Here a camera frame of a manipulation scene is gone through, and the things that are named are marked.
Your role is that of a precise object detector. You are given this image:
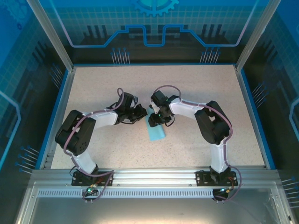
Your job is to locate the aluminium frame post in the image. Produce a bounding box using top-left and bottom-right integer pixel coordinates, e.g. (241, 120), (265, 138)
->
(25, 0), (77, 72)
(234, 0), (278, 72)

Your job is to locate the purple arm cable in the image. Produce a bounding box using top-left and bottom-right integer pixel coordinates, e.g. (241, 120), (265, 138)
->
(153, 84), (242, 203)
(63, 87), (125, 204)

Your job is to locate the aluminium cross rail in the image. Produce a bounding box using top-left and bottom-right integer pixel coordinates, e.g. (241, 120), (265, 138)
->
(31, 169), (280, 189)

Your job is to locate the light blue cloth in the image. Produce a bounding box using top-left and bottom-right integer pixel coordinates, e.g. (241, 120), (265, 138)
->
(144, 115), (167, 142)

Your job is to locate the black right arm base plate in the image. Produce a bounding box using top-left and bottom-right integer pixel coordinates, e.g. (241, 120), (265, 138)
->
(195, 170), (236, 187)

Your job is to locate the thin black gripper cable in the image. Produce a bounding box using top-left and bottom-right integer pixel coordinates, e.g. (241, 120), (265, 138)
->
(118, 118), (138, 126)
(163, 115), (176, 128)

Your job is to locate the aluminium and blue side rail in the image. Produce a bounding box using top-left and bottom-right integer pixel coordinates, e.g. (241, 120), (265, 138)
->
(233, 65), (277, 170)
(38, 66), (77, 170)

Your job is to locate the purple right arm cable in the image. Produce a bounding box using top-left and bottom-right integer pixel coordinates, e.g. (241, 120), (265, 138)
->
(153, 84), (242, 203)

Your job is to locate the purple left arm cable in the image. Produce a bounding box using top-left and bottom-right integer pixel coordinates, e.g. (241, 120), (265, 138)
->
(63, 87), (125, 204)

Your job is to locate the thin black left gripper cable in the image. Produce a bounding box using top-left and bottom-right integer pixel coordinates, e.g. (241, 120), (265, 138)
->
(118, 118), (138, 126)

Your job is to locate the perforated metal cable duct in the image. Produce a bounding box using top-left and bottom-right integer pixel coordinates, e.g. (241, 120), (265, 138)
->
(36, 189), (269, 198)

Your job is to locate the small board with green light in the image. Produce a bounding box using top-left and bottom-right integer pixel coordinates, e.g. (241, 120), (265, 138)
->
(217, 186), (235, 195)
(84, 183), (98, 196)

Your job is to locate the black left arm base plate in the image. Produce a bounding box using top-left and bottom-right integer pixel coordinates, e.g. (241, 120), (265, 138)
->
(71, 170), (114, 187)

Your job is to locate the thin black right gripper cable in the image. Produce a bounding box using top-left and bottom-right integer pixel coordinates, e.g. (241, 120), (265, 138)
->
(163, 115), (176, 128)

